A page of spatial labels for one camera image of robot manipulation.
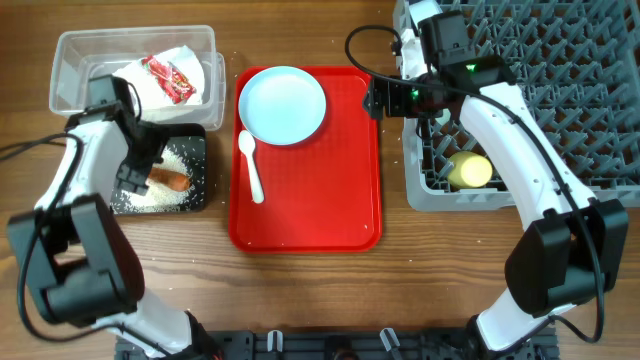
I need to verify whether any orange carrot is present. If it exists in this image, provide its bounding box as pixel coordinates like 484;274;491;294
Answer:
149;168;191;192

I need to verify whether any pile of white rice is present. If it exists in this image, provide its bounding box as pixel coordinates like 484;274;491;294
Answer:
111;148;195;214

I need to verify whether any red candy wrapper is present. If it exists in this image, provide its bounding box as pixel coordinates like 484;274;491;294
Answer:
141;55;196;104

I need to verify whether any white paper napkin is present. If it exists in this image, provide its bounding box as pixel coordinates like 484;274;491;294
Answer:
113;46;206;111

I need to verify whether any white plastic spoon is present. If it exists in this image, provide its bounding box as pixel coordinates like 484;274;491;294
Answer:
238;130;265;204

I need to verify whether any light blue plate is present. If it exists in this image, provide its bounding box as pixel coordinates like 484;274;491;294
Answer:
237;66;327;146

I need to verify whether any mint green bowl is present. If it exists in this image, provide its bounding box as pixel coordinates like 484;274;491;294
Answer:
436;109;451;126

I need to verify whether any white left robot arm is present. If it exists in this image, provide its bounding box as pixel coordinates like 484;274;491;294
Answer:
7;75;224;359

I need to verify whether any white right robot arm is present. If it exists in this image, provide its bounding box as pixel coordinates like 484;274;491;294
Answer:
363;1;629;359

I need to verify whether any black food waste tray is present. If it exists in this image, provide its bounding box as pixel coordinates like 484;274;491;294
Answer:
111;124;207;215

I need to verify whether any clear plastic waste bin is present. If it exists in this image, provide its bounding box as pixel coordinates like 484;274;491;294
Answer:
49;25;226;131

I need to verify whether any grey dishwasher rack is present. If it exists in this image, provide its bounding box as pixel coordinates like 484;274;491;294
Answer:
393;0;639;208

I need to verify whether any yellow cup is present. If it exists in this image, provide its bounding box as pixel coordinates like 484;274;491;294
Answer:
447;151;493;189

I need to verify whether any red plastic tray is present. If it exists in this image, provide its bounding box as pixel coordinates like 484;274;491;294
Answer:
228;66;382;254

